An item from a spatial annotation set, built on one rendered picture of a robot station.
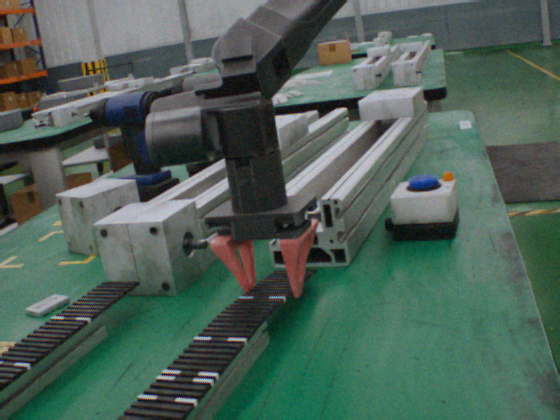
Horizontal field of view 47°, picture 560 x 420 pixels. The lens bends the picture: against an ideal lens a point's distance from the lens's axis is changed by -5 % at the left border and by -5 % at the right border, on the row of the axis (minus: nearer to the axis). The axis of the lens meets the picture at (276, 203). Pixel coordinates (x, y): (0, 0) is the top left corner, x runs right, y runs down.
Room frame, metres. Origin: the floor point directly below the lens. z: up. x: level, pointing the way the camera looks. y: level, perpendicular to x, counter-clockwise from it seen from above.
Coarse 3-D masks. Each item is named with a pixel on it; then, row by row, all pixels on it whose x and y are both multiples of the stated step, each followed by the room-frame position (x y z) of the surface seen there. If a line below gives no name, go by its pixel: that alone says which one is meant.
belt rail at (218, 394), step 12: (264, 324) 0.59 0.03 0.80; (252, 336) 0.56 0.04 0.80; (264, 336) 0.58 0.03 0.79; (252, 348) 0.56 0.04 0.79; (264, 348) 0.58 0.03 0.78; (240, 360) 0.54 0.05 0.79; (252, 360) 0.55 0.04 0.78; (228, 372) 0.50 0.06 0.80; (240, 372) 0.52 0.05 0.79; (216, 384) 0.48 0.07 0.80; (228, 384) 0.50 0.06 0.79; (204, 396) 0.46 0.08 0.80; (216, 396) 0.48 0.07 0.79; (228, 396) 0.50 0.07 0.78; (204, 408) 0.47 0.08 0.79; (216, 408) 0.47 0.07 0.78
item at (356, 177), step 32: (416, 128) 1.33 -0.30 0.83; (320, 160) 1.00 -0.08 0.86; (352, 160) 1.11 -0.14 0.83; (384, 160) 1.05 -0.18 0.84; (288, 192) 0.83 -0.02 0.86; (320, 192) 0.93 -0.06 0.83; (352, 192) 0.81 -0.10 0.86; (384, 192) 0.98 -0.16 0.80; (320, 224) 0.80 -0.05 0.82; (352, 224) 0.80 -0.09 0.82; (320, 256) 0.80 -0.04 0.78; (352, 256) 0.78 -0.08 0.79
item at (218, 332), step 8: (208, 328) 0.57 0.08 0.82; (216, 328) 0.56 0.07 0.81; (224, 328) 0.56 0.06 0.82; (232, 328) 0.56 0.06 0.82; (240, 328) 0.55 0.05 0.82; (248, 328) 0.55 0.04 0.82; (200, 336) 0.55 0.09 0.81; (208, 336) 0.55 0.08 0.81; (216, 336) 0.55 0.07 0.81; (224, 336) 0.55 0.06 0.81; (232, 336) 0.54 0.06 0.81; (240, 336) 0.54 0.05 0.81; (248, 336) 0.54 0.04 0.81
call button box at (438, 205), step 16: (400, 192) 0.84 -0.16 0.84; (416, 192) 0.83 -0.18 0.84; (432, 192) 0.81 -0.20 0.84; (448, 192) 0.80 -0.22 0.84; (400, 208) 0.82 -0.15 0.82; (416, 208) 0.81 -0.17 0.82; (432, 208) 0.80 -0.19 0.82; (448, 208) 0.80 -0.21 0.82; (384, 224) 0.86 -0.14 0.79; (400, 224) 0.82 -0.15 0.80; (416, 224) 0.81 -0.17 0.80; (432, 224) 0.81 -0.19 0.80; (448, 224) 0.80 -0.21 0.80; (400, 240) 0.82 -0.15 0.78
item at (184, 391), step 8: (152, 384) 0.47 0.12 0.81; (160, 384) 0.47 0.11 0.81; (168, 384) 0.47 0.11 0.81; (176, 384) 0.47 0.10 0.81; (184, 384) 0.47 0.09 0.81; (144, 392) 0.46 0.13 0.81; (152, 392) 0.46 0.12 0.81; (160, 392) 0.46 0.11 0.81; (168, 392) 0.46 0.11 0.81; (176, 392) 0.46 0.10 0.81; (184, 392) 0.45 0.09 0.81; (192, 392) 0.45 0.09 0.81; (200, 392) 0.45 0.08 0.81; (200, 400) 0.44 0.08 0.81
